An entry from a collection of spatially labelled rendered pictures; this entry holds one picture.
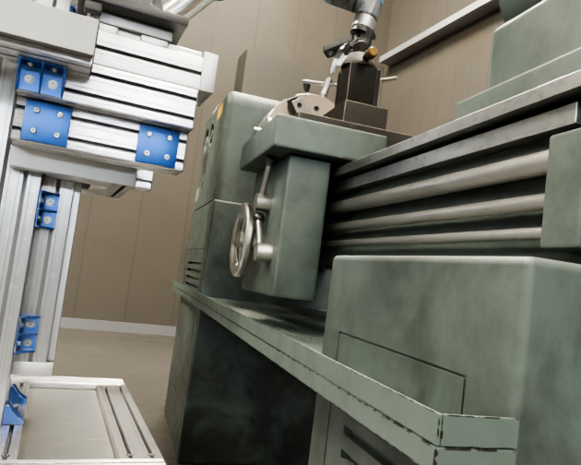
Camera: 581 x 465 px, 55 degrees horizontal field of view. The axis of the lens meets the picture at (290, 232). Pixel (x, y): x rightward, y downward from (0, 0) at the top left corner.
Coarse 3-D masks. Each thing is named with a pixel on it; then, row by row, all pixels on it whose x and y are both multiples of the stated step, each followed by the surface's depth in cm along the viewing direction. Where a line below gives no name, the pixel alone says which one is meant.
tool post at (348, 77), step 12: (348, 72) 121; (360, 72) 121; (372, 72) 122; (348, 84) 120; (360, 84) 121; (372, 84) 122; (336, 96) 127; (348, 96) 120; (360, 96) 121; (372, 96) 122
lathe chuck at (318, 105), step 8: (296, 96) 179; (304, 96) 180; (312, 96) 180; (320, 96) 181; (280, 104) 177; (312, 104) 180; (320, 104) 181; (328, 104) 182; (272, 112) 176; (280, 112) 177; (288, 112) 178; (312, 112) 180; (320, 112) 181; (264, 120) 181
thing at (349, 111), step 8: (344, 104) 115; (352, 104) 116; (360, 104) 116; (368, 104) 117; (328, 112) 125; (336, 112) 120; (344, 112) 115; (352, 112) 116; (360, 112) 116; (368, 112) 117; (376, 112) 117; (384, 112) 118; (344, 120) 115; (352, 120) 116; (360, 120) 116; (368, 120) 117; (376, 120) 117; (384, 120) 118; (384, 128) 118
